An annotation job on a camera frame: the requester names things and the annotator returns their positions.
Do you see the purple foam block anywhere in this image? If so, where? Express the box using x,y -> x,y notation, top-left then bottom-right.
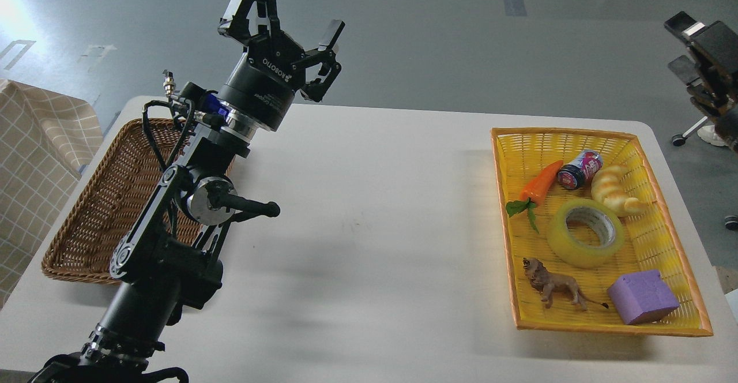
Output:
607,269 -> 680,325

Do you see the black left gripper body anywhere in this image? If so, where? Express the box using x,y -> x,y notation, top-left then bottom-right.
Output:
218,36 -> 306,131

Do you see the yellow tape roll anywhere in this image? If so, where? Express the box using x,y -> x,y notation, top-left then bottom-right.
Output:
547,198 -> 626,268

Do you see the orange toy carrot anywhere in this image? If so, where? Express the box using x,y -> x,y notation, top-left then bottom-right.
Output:
505,160 -> 563,234

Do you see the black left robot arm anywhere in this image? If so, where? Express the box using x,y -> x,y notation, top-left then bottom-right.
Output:
32,0 -> 345,382

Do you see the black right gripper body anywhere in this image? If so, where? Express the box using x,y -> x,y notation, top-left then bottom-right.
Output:
712,98 -> 737,153

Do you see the beige checkered cloth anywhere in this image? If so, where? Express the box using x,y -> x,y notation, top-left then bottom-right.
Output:
1,79 -> 103,304

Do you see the small purple can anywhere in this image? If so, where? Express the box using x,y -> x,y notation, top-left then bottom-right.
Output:
556,149 -> 604,190

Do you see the brown wicker basket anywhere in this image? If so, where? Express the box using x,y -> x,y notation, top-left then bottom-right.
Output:
40,118 -> 240,285

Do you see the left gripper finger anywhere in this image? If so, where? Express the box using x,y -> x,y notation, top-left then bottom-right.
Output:
218,0 -> 283,47
292,20 -> 345,102

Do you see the toy croissant bread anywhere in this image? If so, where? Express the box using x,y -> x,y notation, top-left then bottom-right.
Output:
590,165 -> 647,217

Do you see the yellow plastic basket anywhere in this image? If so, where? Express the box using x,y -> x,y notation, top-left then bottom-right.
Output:
491,127 -> 713,337

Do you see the brown toy lion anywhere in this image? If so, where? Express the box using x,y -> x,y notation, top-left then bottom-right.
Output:
522,257 -> 609,310

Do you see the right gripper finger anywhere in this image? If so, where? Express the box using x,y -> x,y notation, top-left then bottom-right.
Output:
668,55 -> 728,119
664,12 -> 737,101

